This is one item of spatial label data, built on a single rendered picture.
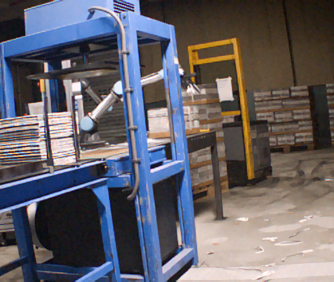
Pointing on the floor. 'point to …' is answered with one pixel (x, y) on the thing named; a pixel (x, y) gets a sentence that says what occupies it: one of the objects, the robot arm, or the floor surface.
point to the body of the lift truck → (264, 162)
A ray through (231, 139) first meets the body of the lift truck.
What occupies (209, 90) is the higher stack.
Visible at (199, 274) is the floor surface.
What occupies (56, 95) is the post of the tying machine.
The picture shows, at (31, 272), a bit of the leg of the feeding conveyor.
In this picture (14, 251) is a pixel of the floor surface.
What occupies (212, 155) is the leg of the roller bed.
